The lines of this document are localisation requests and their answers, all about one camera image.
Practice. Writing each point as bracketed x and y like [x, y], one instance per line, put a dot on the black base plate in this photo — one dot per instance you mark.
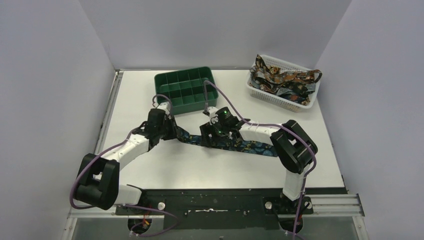
[219, 209]

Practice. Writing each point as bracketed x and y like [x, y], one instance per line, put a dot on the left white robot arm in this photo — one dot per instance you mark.
[97, 184]

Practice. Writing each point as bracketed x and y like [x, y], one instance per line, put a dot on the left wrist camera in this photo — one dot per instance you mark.
[167, 107]

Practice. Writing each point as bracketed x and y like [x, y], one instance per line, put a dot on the pile of patterned ties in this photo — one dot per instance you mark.
[296, 86]

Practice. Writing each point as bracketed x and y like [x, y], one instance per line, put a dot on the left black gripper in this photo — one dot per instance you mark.
[168, 129]

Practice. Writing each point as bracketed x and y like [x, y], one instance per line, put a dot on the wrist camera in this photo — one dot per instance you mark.
[210, 112]
[167, 107]

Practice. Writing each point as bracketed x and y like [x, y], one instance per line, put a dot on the green compartment tray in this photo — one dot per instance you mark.
[185, 89]

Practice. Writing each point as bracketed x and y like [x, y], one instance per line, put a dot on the white plastic basket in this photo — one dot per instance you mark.
[285, 104]

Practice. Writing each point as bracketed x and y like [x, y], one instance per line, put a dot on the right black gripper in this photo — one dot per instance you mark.
[208, 129]

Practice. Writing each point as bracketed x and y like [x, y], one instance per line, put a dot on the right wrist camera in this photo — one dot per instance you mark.
[210, 112]

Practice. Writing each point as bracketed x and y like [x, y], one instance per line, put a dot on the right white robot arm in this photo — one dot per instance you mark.
[292, 145]

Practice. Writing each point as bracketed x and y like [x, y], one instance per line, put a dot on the blue patterned tie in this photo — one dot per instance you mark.
[228, 144]

